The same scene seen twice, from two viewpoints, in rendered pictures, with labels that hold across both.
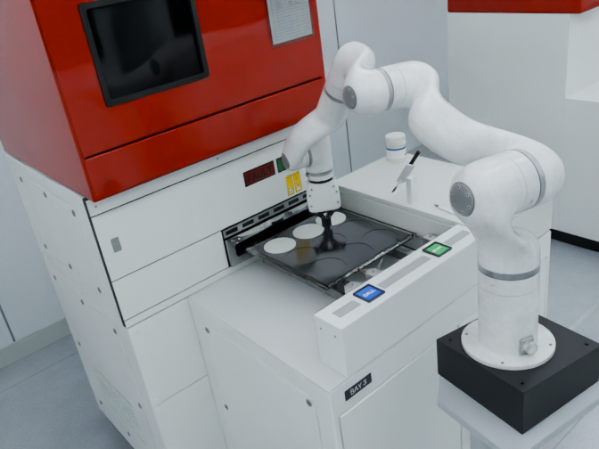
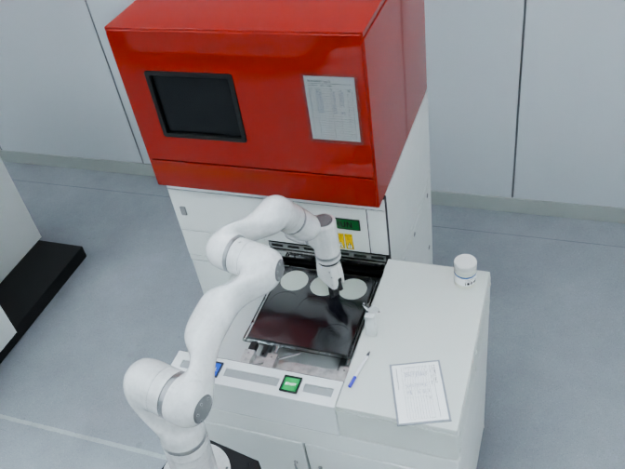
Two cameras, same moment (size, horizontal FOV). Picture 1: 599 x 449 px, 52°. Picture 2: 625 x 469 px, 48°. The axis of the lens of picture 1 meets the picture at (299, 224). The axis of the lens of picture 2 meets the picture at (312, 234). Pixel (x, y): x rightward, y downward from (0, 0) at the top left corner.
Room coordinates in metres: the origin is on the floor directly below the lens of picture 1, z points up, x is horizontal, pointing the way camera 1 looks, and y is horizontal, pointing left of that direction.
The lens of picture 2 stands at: (0.91, -1.55, 2.62)
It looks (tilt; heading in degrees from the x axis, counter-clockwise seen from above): 40 degrees down; 62
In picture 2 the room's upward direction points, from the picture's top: 10 degrees counter-clockwise
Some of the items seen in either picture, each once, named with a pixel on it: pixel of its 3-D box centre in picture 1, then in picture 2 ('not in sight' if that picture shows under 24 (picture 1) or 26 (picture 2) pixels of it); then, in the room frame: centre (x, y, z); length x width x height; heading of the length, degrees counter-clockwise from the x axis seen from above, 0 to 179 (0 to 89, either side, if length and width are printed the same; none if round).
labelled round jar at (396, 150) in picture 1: (396, 147); (465, 272); (2.05, -0.38, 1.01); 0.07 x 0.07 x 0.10
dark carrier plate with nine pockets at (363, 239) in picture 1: (329, 241); (313, 307); (1.64, -0.08, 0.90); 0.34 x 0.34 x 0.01; 37
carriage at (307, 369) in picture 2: not in sight; (293, 375); (1.44, -0.26, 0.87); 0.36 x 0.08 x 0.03; 127
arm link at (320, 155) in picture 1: (315, 148); (324, 235); (1.72, -0.08, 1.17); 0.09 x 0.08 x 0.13; 118
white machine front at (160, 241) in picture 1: (228, 211); (278, 231); (1.70, 0.21, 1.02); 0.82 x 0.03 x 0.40; 127
